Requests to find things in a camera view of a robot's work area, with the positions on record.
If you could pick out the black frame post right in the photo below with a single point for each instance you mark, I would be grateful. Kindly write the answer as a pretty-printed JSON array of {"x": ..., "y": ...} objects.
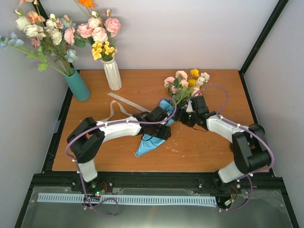
[{"x": 274, "y": 16}]

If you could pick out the light blue slotted cable duct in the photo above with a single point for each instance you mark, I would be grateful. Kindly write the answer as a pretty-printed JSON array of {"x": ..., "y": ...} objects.
[{"x": 134, "y": 200}]

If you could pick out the pink yellow flower bouquet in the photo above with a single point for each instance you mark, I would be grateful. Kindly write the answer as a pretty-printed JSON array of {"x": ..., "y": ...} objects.
[{"x": 181, "y": 86}]

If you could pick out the blue paper bouquet wrapper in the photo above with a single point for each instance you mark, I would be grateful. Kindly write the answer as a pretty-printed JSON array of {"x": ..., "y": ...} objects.
[{"x": 148, "y": 142}]

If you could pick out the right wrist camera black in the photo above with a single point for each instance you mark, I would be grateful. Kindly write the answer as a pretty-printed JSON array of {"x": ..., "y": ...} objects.
[{"x": 199, "y": 105}]

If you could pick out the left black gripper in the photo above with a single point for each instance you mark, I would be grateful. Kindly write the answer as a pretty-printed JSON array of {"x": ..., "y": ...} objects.
[{"x": 165, "y": 135}]

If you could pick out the white ribbed vase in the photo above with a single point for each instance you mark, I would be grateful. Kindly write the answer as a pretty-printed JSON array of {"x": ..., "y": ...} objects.
[{"x": 112, "y": 75}]

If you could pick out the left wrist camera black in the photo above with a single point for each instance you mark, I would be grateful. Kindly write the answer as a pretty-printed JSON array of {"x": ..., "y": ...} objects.
[{"x": 159, "y": 114}]

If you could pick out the black frame post left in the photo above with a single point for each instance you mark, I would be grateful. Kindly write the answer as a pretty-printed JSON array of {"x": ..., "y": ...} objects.
[{"x": 40, "y": 9}]

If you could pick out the pink yellow flowers white vase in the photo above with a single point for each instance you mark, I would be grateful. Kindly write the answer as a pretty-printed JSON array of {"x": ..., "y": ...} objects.
[{"x": 99, "y": 33}]

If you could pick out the mixed flowers in teal vase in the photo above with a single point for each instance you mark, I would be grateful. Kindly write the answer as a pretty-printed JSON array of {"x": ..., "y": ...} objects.
[{"x": 51, "y": 41}]

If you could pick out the black frame post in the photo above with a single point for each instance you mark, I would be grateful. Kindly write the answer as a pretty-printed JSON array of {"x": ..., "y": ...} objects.
[
  {"x": 274, "y": 16},
  {"x": 40, "y": 9}
]

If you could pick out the cream printed ribbon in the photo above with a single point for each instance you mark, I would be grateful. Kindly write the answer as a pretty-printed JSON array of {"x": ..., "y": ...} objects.
[{"x": 117, "y": 100}]

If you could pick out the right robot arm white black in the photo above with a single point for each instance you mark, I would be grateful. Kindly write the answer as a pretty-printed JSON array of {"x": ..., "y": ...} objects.
[{"x": 251, "y": 152}]

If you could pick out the black cylinder table edge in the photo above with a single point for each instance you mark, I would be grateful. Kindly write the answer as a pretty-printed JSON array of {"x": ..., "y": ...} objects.
[{"x": 256, "y": 127}]

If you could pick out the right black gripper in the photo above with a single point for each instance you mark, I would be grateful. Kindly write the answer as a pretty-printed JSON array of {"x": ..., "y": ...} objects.
[{"x": 180, "y": 116}]

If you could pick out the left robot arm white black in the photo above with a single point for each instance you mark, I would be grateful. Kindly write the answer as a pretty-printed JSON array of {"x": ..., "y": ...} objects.
[{"x": 86, "y": 140}]

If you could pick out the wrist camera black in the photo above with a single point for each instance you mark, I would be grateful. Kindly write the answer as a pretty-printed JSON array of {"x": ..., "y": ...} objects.
[
  {"x": 199, "y": 105},
  {"x": 159, "y": 114}
]

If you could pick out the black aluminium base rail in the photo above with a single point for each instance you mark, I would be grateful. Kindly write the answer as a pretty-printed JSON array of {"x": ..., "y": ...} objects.
[{"x": 202, "y": 182}]

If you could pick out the teal cylindrical vase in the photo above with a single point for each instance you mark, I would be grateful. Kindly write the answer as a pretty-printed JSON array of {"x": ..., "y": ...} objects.
[{"x": 78, "y": 86}]

